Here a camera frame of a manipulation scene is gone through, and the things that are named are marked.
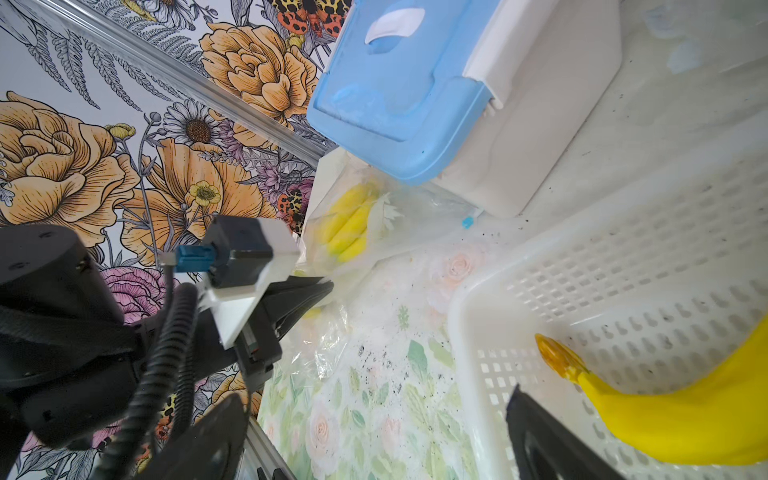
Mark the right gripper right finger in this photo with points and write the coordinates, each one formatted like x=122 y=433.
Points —
x=544 y=449

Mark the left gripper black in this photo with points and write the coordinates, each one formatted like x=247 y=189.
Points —
x=277 y=312

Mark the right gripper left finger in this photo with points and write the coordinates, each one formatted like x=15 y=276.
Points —
x=211 y=449

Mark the yellow banana bunch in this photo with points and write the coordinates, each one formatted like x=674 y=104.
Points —
x=343 y=230

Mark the clear bag with banana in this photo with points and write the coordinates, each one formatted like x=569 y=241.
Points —
x=403 y=219

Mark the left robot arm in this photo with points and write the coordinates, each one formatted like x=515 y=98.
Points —
x=71 y=364

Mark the white plastic basket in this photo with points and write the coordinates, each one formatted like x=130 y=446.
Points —
x=652 y=287

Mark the blue lid storage box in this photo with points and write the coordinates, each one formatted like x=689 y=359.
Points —
x=481 y=98

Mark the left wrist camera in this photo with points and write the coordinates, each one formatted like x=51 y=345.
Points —
x=238 y=258

